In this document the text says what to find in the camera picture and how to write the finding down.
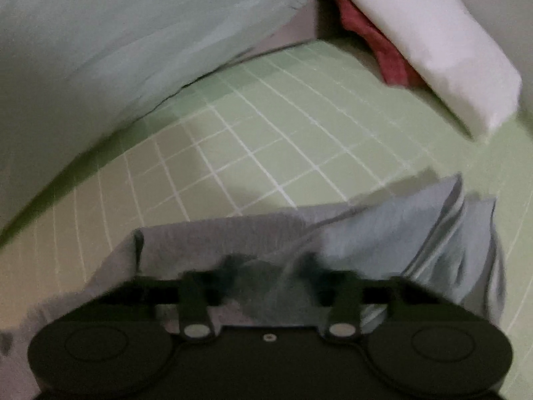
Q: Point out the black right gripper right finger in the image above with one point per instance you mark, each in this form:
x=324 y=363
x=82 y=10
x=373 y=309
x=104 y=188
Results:
x=337 y=291

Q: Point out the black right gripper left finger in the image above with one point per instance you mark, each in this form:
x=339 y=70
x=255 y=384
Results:
x=200 y=290

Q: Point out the grey blue garment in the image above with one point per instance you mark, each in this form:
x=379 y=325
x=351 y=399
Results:
x=434 y=233

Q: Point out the green grid cutting mat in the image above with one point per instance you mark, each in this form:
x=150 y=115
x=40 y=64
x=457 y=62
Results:
x=307 y=125

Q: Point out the red folded cloth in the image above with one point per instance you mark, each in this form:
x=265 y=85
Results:
x=394 y=69

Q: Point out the white folded cloth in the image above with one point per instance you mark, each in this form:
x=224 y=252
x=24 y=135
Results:
x=454 y=55

